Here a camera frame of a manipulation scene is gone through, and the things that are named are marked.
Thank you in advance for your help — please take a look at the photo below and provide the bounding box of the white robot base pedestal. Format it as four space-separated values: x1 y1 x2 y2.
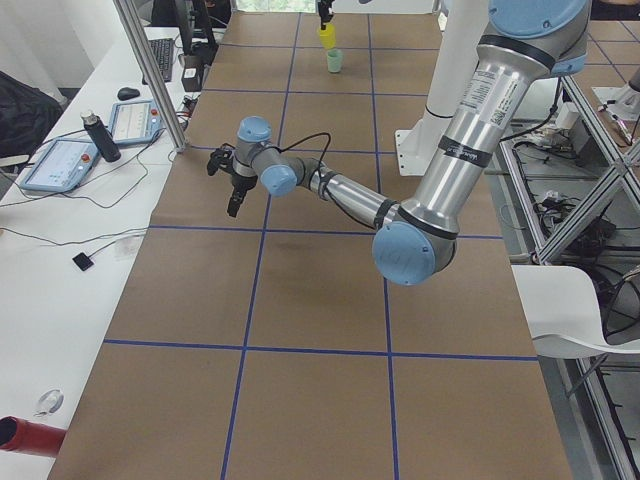
395 0 488 176

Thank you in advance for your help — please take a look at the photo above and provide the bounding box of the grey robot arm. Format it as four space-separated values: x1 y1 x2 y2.
208 1 591 285

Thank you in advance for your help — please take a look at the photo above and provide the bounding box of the black computer mouse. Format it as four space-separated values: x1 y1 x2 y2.
117 87 141 101

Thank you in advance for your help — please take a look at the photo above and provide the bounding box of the yellow plastic cup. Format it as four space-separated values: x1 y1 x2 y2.
317 24 337 50

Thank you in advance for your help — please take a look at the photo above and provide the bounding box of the black water bottle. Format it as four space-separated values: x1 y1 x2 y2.
80 110 121 162

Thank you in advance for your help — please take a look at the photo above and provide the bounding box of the black box on desk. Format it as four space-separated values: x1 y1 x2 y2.
179 54 204 93

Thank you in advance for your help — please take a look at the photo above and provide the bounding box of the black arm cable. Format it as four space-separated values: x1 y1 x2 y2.
272 131 401 236

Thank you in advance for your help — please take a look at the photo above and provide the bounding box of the small black square device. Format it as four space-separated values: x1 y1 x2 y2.
72 252 94 271

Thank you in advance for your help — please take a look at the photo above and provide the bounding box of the blue teach pendant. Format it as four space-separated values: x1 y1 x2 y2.
20 139 99 193
108 100 164 146

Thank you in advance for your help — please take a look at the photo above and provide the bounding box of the white plastic chair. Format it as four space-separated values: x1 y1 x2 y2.
512 265 639 359

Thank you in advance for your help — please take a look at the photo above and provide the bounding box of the clear tape roll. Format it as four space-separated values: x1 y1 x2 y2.
34 388 64 417

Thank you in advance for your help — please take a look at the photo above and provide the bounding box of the far blue teach pendant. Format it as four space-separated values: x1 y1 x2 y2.
108 100 164 146

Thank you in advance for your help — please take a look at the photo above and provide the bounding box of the black keyboard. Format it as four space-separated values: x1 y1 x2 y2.
148 38 174 83

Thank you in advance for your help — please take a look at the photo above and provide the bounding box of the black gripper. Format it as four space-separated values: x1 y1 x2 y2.
227 173 258 216
316 0 333 31

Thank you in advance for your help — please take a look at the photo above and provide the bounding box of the aluminium frame post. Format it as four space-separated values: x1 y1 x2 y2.
113 0 187 153

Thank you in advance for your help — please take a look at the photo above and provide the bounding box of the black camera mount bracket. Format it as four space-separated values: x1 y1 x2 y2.
206 143 235 176

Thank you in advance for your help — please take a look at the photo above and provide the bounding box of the light green plastic cup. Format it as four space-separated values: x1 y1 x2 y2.
326 48 343 74

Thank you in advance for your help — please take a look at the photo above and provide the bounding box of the near blue teach pendant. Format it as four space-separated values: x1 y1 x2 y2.
20 139 99 193

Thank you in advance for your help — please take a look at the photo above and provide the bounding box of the red cylinder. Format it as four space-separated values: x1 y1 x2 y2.
1 416 67 458

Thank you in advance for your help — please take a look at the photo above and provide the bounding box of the aluminium frame rack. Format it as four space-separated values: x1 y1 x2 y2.
489 65 639 479

